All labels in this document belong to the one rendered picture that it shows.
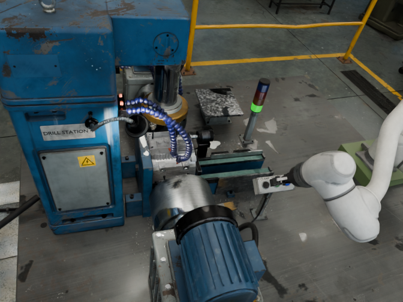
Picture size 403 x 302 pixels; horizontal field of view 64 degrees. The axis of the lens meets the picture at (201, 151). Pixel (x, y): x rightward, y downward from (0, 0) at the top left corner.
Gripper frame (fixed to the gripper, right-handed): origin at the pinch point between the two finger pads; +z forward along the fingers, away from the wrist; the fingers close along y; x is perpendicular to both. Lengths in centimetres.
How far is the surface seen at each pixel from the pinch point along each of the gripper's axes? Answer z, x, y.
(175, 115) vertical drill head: -4.8, -28.2, 38.3
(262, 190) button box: 8.8, 2.5, 2.1
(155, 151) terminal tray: 14, -19, 44
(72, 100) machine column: -25, -27, 71
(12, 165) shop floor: 166, -47, 138
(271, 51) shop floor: 257, -198, -168
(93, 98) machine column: -26, -28, 66
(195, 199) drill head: -4.4, 3.2, 34.8
